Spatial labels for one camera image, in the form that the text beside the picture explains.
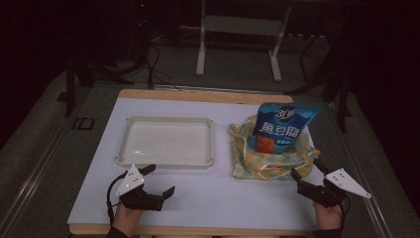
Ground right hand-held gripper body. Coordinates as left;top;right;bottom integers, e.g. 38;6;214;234
296;167;372;209

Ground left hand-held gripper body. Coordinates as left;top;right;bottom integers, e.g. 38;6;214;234
115;164;164;212

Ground white plastic tray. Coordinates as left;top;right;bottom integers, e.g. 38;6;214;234
114;115;215;170

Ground yellow green patterned cloth bag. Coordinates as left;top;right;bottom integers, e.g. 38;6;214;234
228;113;322;181

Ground blue snack packet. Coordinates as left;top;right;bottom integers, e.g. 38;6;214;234
248;101;324;156

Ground person's right hand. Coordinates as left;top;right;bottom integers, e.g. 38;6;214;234
312;200;345;231

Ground person's left hand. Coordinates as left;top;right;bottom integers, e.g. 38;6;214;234
112;201;145;238

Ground white table mat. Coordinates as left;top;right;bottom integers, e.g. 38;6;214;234
66;96;326;232

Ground black tripod stand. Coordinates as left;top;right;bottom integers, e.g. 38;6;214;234
284;33;353;134
56;49;135;119

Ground white metal stand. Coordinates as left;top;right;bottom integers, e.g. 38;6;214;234
195;0;293;83

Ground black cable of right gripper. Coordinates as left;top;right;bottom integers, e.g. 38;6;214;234
338;193;352;230

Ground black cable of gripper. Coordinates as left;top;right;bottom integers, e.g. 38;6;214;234
338;193;352;230
105;171;129;226

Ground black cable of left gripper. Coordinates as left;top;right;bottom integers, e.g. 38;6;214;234
105;171;129;226

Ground black floor cables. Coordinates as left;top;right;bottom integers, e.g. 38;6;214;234
144;43;183;92

